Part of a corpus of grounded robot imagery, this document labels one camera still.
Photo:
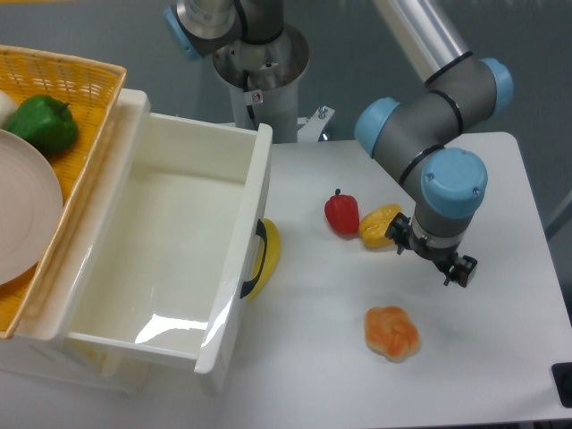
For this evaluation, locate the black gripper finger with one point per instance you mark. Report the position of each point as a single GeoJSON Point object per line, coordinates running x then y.
{"type": "Point", "coordinates": [398, 231]}
{"type": "Point", "coordinates": [461, 271]}

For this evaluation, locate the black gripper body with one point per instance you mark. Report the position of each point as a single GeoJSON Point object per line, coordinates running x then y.
{"type": "Point", "coordinates": [442, 252]}

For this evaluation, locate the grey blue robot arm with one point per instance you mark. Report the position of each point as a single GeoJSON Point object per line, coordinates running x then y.
{"type": "Point", "coordinates": [410, 142]}

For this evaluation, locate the beige round plate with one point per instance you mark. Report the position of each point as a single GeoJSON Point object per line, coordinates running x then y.
{"type": "Point", "coordinates": [31, 206]}

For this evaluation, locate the white round vegetable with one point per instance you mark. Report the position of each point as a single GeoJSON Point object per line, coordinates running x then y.
{"type": "Point", "coordinates": [8, 106]}

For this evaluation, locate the yellow bell pepper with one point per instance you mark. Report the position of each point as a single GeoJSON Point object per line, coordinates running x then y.
{"type": "Point", "coordinates": [373, 227]}

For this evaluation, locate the red bell pepper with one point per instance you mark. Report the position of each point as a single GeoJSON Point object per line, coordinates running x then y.
{"type": "Point", "coordinates": [342, 213]}

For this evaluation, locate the yellow banana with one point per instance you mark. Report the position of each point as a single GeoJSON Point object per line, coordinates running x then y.
{"type": "Point", "coordinates": [274, 249]}

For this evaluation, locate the black object at table edge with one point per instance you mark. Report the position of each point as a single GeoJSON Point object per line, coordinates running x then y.
{"type": "Point", "coordinates": [562, 376]}

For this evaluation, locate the white open drawer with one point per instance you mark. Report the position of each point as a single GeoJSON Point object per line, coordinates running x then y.
{"type": "Point", "coordinates": [166, 282]}

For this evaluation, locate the yellow woven basket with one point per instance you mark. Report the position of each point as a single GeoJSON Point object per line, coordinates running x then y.
{"type": "Point", "coordinates": [92, 89]}

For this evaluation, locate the green bell pepper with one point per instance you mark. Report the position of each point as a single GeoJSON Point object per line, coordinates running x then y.
{"type": "Point", "coordinates": [46, 123]}

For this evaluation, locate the white drawer cabinet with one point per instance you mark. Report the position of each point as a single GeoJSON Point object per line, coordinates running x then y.
{"type": "Point", "coordinates": [40, 346]}

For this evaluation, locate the black drawer handle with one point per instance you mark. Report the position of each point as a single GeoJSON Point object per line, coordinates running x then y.
{"type": "Point", "coordinates": [250, 288]}

